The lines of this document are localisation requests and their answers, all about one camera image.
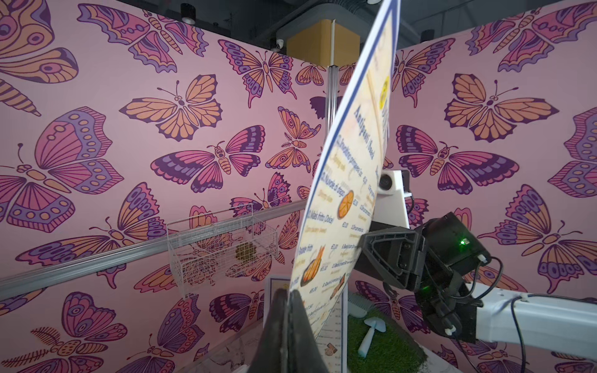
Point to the dim sum menu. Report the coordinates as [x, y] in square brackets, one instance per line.
[333, 338]
[343, 194]

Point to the green artificial grass mat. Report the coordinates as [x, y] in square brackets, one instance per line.
[392, 351]

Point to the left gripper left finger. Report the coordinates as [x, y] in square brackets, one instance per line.
[272, 353]

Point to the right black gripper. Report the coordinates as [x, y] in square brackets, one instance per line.
[402, 258]

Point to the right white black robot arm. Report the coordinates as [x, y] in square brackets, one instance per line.
[466, 310]

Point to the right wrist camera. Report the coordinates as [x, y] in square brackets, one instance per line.
[391, 202]

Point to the green yellow item in basket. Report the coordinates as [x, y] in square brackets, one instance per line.
[246, 252]

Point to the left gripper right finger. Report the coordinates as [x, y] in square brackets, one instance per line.
[302, 353]

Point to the white wire wall basket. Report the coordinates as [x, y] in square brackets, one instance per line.
[202, 246]

